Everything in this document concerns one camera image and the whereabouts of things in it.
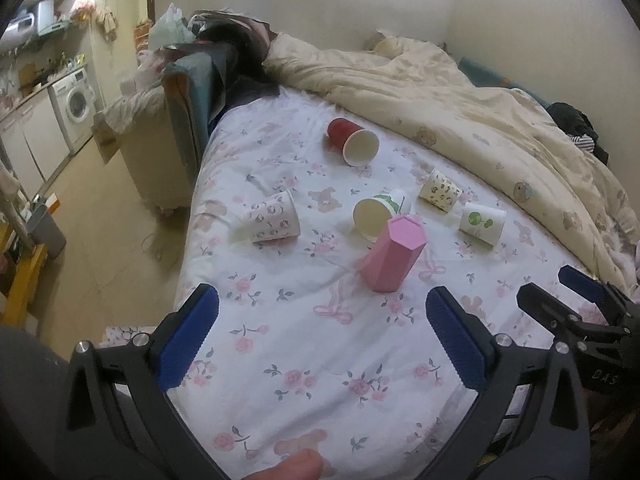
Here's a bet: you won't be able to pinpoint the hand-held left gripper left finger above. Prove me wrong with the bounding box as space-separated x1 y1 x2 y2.
54 282 236 480

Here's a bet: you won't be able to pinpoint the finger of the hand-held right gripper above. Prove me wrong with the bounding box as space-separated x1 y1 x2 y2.
558 265 640 329
516 282 627 357

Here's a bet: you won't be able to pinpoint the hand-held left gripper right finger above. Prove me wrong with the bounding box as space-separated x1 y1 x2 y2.
417 286 592 480

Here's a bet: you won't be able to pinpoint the pink hexagonal cup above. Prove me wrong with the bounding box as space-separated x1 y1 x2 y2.
360 214 427 293

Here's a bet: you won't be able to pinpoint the white cup with green circles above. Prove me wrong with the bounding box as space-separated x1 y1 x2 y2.
459 202 507 249

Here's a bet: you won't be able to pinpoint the white bear print paper cup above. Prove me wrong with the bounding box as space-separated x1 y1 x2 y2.
245 190 301 245

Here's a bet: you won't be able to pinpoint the cream spotted paper cup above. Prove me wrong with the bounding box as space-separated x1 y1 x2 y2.
418 168 462 212

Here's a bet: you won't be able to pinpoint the green leaf print paper cup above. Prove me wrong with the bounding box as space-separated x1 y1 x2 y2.
353 189 413 244

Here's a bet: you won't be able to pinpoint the red paper cup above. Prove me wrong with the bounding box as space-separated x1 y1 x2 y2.
327 117 380 167

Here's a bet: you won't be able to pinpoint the striped cloth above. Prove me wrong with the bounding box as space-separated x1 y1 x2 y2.
567 132 597 154

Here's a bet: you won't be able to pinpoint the black garment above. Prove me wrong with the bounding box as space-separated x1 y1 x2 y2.
546 102 609 162

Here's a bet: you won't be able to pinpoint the yellow stool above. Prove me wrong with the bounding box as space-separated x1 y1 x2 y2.
0 224 49 327

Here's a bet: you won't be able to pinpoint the grey waste bin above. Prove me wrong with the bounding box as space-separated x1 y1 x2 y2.
24 202 67 261

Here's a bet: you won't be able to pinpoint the brown paper bag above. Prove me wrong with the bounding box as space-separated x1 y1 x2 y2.
92 110 121 164

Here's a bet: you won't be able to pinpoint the blue pillow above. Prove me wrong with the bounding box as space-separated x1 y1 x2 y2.
459 57 551 107

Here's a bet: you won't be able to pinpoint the cream bear print duvet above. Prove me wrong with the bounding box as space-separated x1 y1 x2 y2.
262 32 640 288

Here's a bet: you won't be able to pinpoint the blue and orange armchair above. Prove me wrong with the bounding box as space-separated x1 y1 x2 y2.
162 52 227 197

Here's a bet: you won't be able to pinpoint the white floor cabinets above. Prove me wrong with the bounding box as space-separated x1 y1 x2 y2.
0 92 72 192

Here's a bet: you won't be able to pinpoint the white washing machine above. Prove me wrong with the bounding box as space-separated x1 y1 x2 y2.
49 67 99 150

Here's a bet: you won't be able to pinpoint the dark clothing pile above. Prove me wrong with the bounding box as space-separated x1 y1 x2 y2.
189 9 282 111

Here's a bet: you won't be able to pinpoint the pale plastic bag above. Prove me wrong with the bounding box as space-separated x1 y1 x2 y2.
149 3 197 49

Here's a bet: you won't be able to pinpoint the beige hanging cloth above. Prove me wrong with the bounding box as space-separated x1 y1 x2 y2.
95 10 119 42

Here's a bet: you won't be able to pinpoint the grey kitchen appliance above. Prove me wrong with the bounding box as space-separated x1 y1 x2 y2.
1 10 39 45

